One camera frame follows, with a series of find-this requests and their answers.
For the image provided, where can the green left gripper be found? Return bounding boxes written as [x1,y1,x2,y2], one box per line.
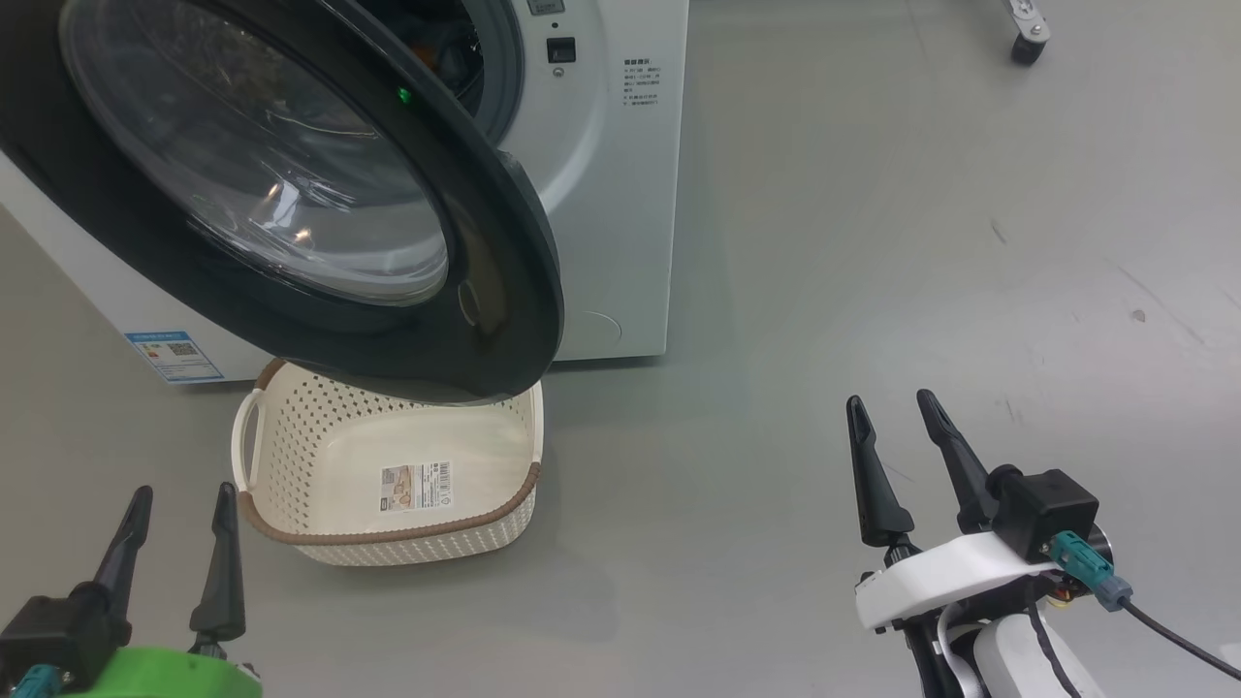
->
[58,482,265,698]

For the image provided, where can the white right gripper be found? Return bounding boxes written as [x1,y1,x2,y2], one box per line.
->
[845,389,1064,634]

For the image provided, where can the dark round washing machine door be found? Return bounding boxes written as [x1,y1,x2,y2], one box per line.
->
[0,0,567,407]

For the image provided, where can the cream perforated laundry basket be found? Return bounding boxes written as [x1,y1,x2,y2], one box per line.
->
[230,358,547,569]

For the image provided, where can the printed basket label sticker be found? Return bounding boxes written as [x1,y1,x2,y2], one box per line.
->
[379,460,456,514]

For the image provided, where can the white washing machine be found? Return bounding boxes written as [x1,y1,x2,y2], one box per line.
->
[0,0,692,386]

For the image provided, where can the blue energy label sticker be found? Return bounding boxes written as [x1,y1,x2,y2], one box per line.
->
[123,331,225,385]

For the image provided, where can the right camera cable teal plug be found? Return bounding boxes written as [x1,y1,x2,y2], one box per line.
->
[1046,529,1241,682]

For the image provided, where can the camera cable teal plug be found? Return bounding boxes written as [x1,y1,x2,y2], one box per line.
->
[1046,529,1241,682]
[0,663,51,698]

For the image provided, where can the left camera cable teal plug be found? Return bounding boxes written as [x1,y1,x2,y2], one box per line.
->
[0,663,51,698]

